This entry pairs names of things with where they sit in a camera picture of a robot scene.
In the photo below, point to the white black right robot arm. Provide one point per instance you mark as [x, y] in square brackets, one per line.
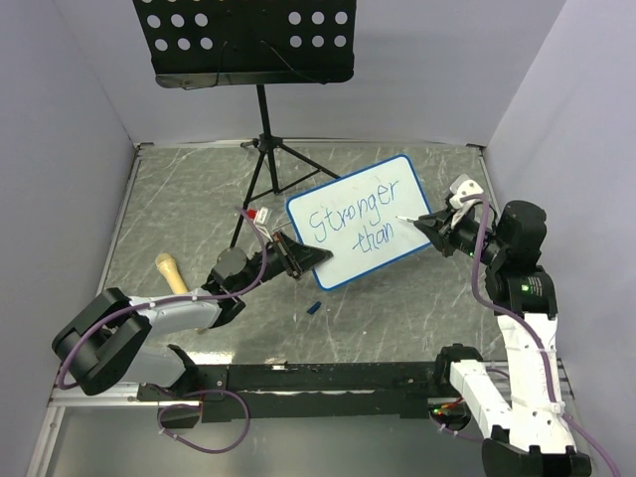
[526, 434]

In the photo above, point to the wooden mallet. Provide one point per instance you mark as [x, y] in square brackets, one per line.
[173, 275]

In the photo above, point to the blue marker cap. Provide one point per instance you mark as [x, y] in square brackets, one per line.
[314, 308]

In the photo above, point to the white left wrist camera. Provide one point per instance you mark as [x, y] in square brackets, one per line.
[260, 219]

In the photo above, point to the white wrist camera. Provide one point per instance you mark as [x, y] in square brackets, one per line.
[260, 219]
[460, 201]

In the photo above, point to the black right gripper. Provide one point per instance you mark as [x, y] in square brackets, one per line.
[440, 234]

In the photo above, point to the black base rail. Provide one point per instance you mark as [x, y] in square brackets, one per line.
[405, 389]

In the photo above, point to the black music stand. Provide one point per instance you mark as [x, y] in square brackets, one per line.
[205, 44]

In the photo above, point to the blue framed whiteboard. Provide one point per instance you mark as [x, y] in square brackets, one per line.
[355, 218]

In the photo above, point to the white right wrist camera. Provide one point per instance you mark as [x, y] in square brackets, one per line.
[460, 201]

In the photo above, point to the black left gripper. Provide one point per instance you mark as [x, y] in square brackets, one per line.
[295, 257]

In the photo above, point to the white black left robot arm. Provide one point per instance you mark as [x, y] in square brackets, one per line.
[107, 343]

